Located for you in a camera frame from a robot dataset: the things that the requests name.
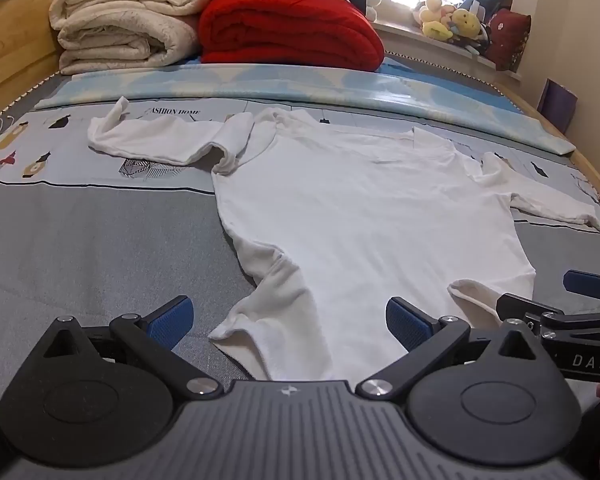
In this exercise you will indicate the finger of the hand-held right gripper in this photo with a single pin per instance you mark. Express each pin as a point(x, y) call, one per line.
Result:
point(525, 306)
point(592, 285)

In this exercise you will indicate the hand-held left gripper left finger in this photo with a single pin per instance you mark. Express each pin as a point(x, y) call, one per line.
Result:
point(172, 321)

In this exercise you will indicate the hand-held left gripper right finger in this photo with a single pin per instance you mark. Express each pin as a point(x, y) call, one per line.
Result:
point(407, 326)

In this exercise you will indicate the white long-sleeve shirt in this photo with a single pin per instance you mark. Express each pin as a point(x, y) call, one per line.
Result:
point(360, 210)

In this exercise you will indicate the grey printed bed sheet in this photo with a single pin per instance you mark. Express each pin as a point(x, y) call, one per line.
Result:
point(105, 240)

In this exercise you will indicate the purple bag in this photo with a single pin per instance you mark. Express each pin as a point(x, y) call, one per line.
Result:
point(557, 105)

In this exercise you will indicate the dark red embroidered cushion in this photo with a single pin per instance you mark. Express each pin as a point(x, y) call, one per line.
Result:
point(509, 37)

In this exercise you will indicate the window sill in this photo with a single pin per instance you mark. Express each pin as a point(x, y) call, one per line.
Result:
point(430, 45)

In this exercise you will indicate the yellow plush toy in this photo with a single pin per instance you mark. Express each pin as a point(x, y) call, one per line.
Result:
point(466, 21)

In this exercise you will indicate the pastel plush toy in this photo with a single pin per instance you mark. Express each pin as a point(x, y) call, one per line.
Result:
point(432, 15)

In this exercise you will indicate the cream folded blanket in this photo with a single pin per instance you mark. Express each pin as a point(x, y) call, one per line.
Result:
point(120, 20)

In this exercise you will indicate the wooden side panel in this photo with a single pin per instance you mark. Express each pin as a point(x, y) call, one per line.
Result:
point(15, 45)

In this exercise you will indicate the red folded blanket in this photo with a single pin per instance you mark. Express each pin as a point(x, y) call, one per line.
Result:
point(290, 25)

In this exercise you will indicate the white plush toy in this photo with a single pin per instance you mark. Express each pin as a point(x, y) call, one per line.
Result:
point(374, 2)

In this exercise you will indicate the wooden bed rail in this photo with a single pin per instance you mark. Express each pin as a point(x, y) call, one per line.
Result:
point(597, 180)

